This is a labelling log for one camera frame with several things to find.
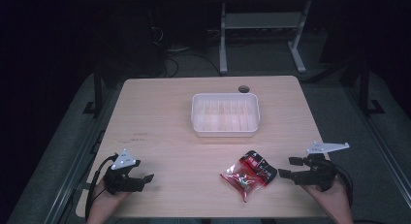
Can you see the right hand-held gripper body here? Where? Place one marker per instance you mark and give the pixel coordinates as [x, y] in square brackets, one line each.
[318, 175]

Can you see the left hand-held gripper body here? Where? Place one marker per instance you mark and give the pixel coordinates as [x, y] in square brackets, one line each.
[121, 182]

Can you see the black and red snack packet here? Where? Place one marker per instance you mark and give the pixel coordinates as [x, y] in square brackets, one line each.
[260, 166]

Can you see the clear red snack packet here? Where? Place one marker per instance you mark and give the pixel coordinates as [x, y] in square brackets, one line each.
[242, 182]

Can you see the white plastic container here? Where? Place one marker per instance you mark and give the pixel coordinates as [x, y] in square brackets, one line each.
[225, 115]

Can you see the person's left hand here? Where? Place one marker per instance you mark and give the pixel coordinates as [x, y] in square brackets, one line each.
[105, 199]

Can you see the person's right hand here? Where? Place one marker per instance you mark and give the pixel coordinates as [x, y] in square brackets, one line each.
[332, 199]

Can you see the black metal stand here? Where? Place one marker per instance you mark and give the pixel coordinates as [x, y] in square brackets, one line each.
[98, 91]
[365, 88]

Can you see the grey metal floor rail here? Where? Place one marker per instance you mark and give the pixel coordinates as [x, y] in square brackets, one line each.
[76, 172]
[384, 146]

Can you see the white metal table frame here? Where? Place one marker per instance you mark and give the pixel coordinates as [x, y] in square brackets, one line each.
[261, 21]

